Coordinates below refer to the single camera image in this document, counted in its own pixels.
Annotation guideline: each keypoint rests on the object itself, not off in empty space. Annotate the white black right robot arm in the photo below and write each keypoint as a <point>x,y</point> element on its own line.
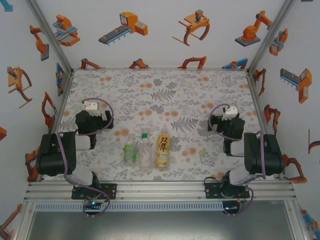
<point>272,160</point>

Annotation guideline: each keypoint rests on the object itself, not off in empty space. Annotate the aluminium frame leg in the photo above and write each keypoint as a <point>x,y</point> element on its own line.
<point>25,220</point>
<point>296,222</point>

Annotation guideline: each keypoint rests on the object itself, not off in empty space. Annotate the orange tea bottle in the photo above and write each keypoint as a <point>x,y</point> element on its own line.
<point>163,150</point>

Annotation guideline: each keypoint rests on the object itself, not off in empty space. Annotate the wide aluminium frame rail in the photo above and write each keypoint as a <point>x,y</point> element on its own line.
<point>160,191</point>

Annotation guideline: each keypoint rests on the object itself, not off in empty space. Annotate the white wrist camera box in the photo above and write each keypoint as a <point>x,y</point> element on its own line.
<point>230,112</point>
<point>91,107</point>

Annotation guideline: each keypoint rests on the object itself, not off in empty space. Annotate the aluminium frame post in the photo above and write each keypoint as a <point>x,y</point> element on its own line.
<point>269,37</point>
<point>52,37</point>

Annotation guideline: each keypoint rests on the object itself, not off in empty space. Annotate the thin aluminium table rail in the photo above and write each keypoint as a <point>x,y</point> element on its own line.
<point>160,68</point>

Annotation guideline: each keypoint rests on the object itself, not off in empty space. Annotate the clear bottle green cap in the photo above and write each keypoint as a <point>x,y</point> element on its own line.
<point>145,155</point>

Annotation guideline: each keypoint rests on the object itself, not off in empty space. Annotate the floral patterned table cloth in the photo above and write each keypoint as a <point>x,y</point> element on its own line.
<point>112,82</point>

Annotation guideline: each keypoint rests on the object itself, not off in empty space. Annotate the white bottle cap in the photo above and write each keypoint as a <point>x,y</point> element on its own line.
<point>179,135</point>

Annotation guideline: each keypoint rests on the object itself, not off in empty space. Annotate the pale yellow bottle cap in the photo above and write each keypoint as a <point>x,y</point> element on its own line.
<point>202,153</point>

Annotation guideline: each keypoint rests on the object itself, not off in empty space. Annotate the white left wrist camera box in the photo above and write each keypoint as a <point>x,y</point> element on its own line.
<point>91,107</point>

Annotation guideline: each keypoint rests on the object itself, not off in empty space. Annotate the small circuit board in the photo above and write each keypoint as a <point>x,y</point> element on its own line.
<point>93,203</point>
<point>230,207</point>

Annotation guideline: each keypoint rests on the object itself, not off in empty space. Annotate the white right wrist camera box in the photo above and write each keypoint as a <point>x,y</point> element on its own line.
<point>230,112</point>

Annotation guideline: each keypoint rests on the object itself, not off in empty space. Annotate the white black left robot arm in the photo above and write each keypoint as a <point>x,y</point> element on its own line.
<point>50,160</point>

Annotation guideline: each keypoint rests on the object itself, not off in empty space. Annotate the aluminium table side rail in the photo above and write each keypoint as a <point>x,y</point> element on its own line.
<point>61,105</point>
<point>252,90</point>

